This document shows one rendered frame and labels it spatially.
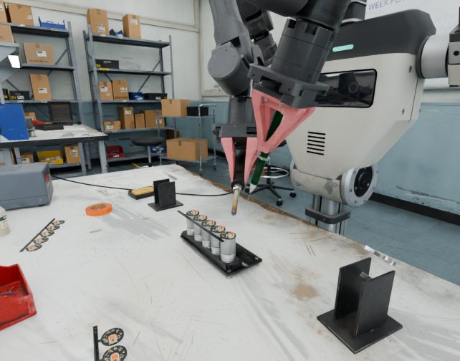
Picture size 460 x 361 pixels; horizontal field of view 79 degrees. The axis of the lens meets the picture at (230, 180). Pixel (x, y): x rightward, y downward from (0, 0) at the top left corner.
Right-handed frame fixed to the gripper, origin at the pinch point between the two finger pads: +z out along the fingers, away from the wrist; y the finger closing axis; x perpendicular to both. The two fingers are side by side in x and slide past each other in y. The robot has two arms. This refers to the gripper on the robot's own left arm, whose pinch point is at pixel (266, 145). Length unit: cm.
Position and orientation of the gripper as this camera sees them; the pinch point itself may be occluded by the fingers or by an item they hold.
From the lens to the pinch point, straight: 37.8
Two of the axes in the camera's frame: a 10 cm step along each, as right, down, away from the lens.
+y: -5.7, 2.5, -7.8
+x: 7.7, 4.8, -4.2
